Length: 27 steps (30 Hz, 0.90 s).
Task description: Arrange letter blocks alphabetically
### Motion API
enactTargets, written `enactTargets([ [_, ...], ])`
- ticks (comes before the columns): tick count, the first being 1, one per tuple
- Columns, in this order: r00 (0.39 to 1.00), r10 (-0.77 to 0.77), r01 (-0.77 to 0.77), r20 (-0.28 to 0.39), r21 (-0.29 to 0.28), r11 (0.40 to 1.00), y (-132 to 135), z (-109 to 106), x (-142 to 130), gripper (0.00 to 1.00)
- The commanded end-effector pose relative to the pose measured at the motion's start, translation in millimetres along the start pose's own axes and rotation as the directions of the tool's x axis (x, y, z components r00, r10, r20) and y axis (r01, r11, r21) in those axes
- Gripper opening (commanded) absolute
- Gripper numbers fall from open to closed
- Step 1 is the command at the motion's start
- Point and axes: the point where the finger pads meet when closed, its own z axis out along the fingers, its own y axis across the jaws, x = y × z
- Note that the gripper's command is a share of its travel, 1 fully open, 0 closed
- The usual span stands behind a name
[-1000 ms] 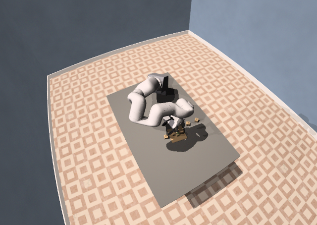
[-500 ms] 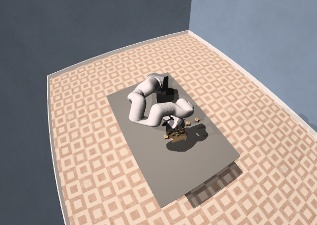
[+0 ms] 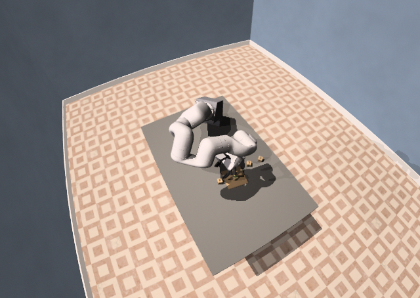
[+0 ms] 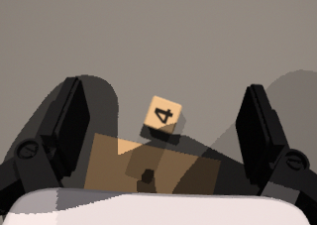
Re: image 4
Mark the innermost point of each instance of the beige letter block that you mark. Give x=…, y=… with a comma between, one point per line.
x=163, y=115

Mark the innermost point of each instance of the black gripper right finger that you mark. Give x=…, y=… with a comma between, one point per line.
x=280, y=172

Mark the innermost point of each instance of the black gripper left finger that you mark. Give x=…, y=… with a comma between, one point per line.
x=42, y=162

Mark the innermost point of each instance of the tan flat mat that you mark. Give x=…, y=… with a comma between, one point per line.
x=121, y=165

